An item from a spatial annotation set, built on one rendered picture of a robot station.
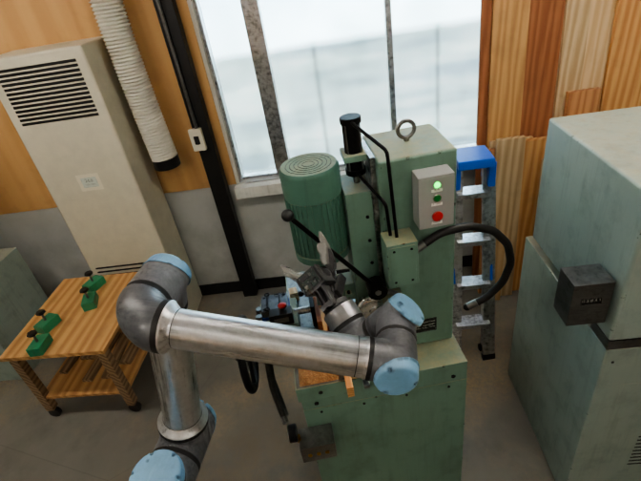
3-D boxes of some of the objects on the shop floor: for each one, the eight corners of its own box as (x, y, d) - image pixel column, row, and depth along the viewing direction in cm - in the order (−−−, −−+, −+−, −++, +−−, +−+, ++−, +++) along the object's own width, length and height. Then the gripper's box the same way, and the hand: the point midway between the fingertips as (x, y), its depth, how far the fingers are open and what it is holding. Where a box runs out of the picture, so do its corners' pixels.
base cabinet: (317, 423, 228) (293, 322, 189) (427, 401, 229) (425, 297, 191) (329, 514, 190) (301, 412, 152) (461, 488, 191) (467, 379, 153)
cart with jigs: (98, 338, 307) (55, 264, 273) (176, 331, 301) (143, 255, 266) (47, 423, 253) (-16, 344, 218) (141, 417, 246) (93, 335, 212)
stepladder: (443, 346, 260) (440, 149, 206) (487, 342, 258) (495, 142, 204) (450, 365, 246) (447, 160, 192) (496, 361, 244) (507, 152, 190)
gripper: (358, 284, 107) (314, 222, 114) (300, 331, 113) (262, 269, 119) (370, 284, 114) (328, 226, 121) (316, 328, 120) (279, 270, 127)
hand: (300, 248), depth 123 cm, fingers open, 14 cm apart
